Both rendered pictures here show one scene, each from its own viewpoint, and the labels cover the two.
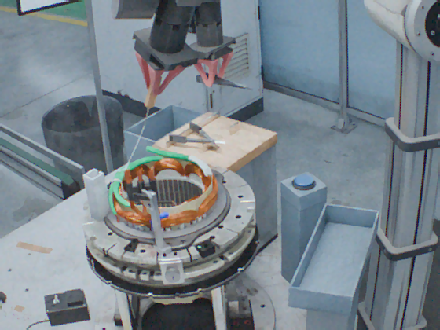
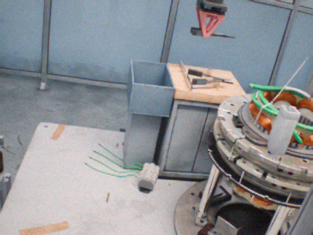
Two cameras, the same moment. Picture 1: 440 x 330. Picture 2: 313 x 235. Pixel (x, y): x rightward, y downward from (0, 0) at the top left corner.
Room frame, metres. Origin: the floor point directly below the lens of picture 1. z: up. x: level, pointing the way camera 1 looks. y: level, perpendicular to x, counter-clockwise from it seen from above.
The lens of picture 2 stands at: (0.79, 0.82, 1.43)
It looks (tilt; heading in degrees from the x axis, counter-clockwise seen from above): 28 degrees down; 308
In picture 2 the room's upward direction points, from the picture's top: 11 degrees clockwise
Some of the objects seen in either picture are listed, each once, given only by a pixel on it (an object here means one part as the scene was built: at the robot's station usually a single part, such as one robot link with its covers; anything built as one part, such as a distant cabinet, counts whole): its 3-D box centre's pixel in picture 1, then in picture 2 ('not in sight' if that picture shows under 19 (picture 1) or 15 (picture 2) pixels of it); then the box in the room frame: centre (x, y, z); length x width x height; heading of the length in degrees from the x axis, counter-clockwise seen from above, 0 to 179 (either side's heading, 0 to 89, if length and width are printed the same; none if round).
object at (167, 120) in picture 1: (170, 174); (143, 118); (1.39, 0.13, 0.92); 0.17 x 0.11 x 0.28; 139
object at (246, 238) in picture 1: (238, 243); not in sight; (0.92, -0.02, 1.05); 0.09 x 0.04 x 0.01; 137
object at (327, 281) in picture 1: (333, 305); not in sight; (0.87, -0.19, 0.92); 0.25 x 0.11 x 0.28; 157
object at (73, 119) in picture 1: (86, 147); not in sight; (2.57, 0.61, 0.39); 0.39 x 0.39 x 0.35
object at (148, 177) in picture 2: not in sight; (149, 175); (1.29, 0.18, 0.80); 0.10 x 0.05 x 0.04; 121
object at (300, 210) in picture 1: (303, 233); not in sight; (1.13, -0.16, 0.91); 0.07 x 0.07 x 0.25; 27
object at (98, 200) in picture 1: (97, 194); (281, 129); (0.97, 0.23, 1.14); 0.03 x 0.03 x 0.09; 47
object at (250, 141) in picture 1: (215, 143); (205, 83); (1.29, 0.01, 1.05); 0.20 x 0.19 x 0.02; 49
